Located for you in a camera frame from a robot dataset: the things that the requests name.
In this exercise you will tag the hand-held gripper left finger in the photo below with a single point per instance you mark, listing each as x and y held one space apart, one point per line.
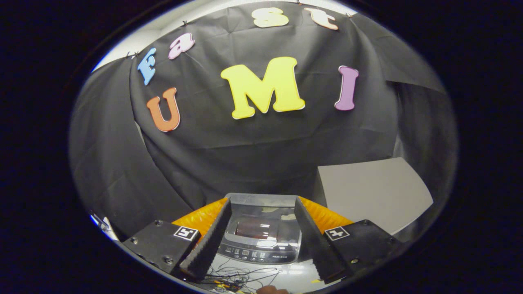
206 245

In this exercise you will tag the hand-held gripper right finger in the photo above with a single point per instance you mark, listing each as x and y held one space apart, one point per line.
318 245

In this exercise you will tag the grey washing machine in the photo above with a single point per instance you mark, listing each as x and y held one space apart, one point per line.
261 255

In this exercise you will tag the grey cabinet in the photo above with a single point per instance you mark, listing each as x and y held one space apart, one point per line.
376 192

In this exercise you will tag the white purple object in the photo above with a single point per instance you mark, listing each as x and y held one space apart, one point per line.
104 226

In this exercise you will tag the black backdrop cloth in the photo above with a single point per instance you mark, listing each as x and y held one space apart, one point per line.
265 143

